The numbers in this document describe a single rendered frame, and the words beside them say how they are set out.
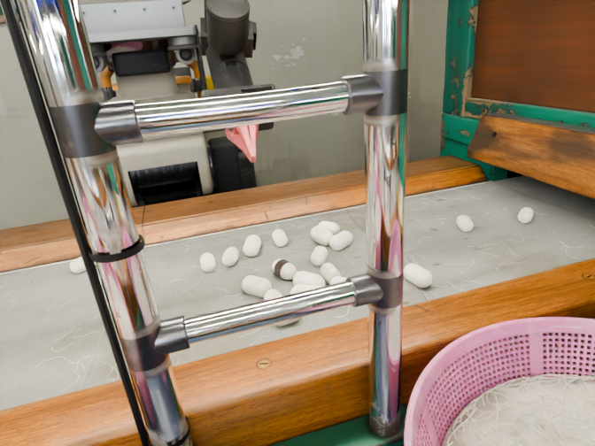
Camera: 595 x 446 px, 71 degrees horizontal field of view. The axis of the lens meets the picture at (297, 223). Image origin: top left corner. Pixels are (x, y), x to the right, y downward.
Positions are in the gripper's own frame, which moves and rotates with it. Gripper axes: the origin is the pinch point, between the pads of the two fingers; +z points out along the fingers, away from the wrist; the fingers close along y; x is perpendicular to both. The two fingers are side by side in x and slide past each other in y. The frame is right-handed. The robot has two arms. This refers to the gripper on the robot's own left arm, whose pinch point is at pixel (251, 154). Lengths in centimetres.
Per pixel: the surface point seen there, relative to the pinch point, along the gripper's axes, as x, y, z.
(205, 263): 2.5, -8.5, 13.1
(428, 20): 97, 138, -147
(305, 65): 123, 69, -149
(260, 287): -3.0, -3.4, 19.3
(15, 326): 2.1, -28.8, 16.2
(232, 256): 2.7, -5.2, 12.7
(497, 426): -15.1, 8.6, 36.6
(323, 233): 2.5, 6.9, 12.1
